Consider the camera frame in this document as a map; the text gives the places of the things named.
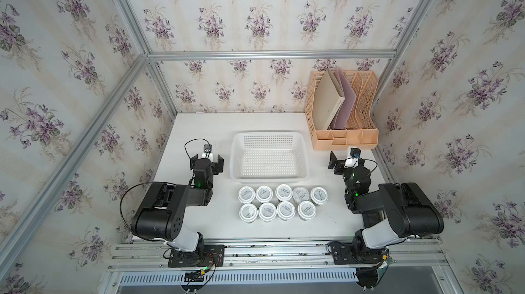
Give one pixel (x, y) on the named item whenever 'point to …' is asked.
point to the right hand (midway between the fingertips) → (345, 153)
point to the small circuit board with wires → (196, 275)
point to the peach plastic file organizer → (361, 132)
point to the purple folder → (341, 117)
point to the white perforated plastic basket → (269, 156)
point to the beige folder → (328, 98)
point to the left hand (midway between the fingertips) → (209, 155)
